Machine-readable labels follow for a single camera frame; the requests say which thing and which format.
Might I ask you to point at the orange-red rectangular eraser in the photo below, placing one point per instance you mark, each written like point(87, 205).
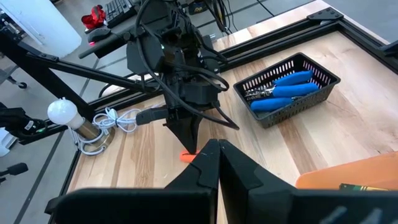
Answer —
point(186, 157)

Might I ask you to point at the black mesh plastic basket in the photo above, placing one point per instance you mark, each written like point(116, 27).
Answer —
point(280, 119)

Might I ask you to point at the black chair caster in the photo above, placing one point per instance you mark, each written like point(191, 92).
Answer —
point(15, 169)

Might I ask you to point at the black computer mouse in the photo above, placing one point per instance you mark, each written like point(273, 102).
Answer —
point(98, 35)

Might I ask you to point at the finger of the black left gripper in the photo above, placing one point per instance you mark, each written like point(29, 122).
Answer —
point(180, 130)
point(194, 130)

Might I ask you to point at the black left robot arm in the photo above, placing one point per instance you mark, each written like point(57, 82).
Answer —
point(146, 53)

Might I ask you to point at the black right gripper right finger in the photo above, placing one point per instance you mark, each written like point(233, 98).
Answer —
point(264, 202)

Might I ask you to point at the white bulb brass-base lamp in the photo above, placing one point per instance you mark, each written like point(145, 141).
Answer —
point(62, 112)

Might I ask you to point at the orange translucent plastic bin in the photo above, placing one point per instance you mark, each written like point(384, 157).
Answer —
point(342, 171)

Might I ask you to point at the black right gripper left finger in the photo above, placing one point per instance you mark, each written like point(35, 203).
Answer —
point(186, 202)

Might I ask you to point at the red crumpled object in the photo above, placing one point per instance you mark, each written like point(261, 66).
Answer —
point(93, 20)

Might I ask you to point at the yellow green crayon box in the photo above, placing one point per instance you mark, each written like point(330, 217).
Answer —
point(357, 187)

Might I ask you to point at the black computer keyboard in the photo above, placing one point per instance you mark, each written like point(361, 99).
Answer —
point(119, 12)

